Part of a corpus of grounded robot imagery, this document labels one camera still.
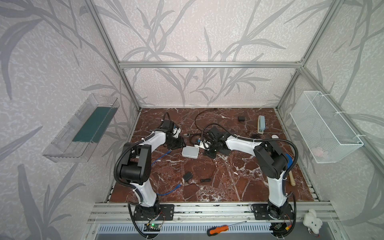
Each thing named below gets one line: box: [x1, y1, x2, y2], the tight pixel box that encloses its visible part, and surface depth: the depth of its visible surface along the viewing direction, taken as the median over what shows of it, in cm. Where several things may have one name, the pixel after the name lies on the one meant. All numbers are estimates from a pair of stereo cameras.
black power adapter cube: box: [183, 171, 194, 182], surface depth 86 cm
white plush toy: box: [303, 208, 323, 235], surface depth 70 cm
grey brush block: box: [257, 115, 266, 134], surface depth 107 cm
